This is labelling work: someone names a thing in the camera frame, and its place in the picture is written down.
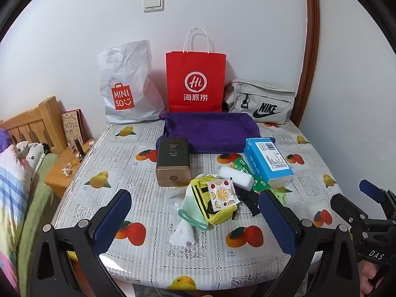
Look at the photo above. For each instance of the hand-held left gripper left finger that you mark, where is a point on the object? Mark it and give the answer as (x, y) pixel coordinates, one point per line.
(111, 222)

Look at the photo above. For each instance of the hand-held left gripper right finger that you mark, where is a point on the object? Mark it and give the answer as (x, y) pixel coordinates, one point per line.
(277, 222)

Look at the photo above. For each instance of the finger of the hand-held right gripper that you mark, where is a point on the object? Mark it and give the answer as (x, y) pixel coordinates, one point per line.
(371, 188)
(346, 207)

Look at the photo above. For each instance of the white foam block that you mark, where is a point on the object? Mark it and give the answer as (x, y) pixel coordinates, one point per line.
(236, 176)

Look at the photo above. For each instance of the green wipes packet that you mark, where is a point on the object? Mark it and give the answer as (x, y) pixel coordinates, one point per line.
(239, 164)

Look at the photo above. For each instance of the white sock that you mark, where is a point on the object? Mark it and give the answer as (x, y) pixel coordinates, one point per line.
(182, 235)

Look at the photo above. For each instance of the yellow zip pouch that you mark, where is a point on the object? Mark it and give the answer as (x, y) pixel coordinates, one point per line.
(201, 201)

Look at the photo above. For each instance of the mint green cloth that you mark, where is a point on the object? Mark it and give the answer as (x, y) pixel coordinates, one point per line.
(191, 213)

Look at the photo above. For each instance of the purple fabric tray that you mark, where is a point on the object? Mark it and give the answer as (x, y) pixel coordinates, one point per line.
(216, 130)

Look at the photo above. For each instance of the person's right hand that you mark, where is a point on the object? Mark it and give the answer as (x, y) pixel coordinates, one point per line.
(369, 277)

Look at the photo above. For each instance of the fruit print tablecloth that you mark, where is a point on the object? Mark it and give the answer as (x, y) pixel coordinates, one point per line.
(148, 247)

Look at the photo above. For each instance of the fruit print sachet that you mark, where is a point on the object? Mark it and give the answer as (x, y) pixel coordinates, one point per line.
(221, 195)

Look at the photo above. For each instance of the blue tissue pack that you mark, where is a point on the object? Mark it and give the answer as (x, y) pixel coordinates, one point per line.
(263, 157)

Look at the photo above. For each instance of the small white ornaments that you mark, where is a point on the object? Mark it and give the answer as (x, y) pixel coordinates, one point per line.
(67, 170)

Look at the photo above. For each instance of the wooden nightstand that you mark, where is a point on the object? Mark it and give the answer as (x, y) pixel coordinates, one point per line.
(58, 176)

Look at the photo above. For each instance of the green bed sheet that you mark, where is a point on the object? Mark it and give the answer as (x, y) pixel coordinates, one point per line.
(37, 210)

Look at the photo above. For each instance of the small black stand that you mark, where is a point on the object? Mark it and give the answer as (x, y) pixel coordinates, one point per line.
(79, 150)

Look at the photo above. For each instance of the dark green tin box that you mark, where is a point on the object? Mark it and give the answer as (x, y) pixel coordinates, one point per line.
(171, 161)

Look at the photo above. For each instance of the illustrated book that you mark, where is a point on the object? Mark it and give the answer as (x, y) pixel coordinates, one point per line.
(72, 128)

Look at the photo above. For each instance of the striped blanket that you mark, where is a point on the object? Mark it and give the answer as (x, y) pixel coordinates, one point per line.
(12, 198)

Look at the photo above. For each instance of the white polka dot pillow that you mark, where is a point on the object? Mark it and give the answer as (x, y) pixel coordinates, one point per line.
(32, 157)

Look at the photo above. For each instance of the wooden bed headboard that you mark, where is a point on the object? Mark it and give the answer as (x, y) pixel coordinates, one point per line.
(37, 120)

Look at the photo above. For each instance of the grey waist bag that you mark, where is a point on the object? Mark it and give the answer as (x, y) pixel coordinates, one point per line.
(266, 96)

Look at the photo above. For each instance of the purple pillow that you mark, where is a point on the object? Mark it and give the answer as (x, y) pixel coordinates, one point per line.
(4, 137)

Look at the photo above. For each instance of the white plastic shopping bag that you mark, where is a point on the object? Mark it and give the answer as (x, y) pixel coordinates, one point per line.
(123, 77)

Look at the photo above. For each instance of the red paper bag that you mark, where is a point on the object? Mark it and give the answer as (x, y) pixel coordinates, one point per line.
(195, 68)

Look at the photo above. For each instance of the wooden door frame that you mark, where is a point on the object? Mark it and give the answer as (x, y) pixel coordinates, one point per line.
(311, 37)

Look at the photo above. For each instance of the white light switch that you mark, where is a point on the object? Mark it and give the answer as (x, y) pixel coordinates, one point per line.
(153, 3)

